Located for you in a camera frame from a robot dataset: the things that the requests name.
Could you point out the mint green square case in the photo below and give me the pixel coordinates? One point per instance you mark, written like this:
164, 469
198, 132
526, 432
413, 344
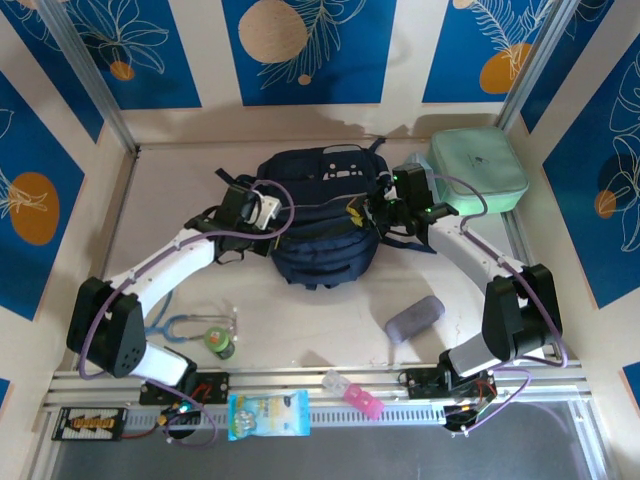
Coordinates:
480, 165

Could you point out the blue stethoscope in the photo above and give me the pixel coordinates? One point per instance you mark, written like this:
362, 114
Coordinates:
172, 325

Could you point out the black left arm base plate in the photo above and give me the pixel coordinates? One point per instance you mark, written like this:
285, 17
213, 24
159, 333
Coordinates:
215, 387

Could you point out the blue wet wipes packet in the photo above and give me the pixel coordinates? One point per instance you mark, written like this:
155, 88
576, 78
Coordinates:
270, 415

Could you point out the navy blue backpack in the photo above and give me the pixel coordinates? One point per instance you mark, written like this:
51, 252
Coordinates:
325, 225

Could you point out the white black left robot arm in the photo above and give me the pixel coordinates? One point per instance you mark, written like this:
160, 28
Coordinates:
105, 330

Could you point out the aluminium frame rail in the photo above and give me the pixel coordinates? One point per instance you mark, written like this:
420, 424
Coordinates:
300, 375

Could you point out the black orange power board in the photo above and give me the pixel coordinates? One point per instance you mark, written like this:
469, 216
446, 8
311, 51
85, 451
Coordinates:
89, 424

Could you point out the pink pill box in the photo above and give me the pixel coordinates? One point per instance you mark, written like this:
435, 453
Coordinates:
364, 401

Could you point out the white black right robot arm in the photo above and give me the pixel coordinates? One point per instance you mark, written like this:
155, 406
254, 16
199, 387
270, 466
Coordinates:
520, 310

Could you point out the black controller board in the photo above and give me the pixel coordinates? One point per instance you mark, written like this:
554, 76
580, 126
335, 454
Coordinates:
462, 419

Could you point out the aluminium corner post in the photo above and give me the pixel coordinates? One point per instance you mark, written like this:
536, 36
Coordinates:
537, 60
90, 75

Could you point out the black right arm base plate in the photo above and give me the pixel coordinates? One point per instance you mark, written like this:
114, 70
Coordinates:
425, 382

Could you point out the small green bottle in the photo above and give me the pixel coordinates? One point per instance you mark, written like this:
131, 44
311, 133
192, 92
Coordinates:
220, 342

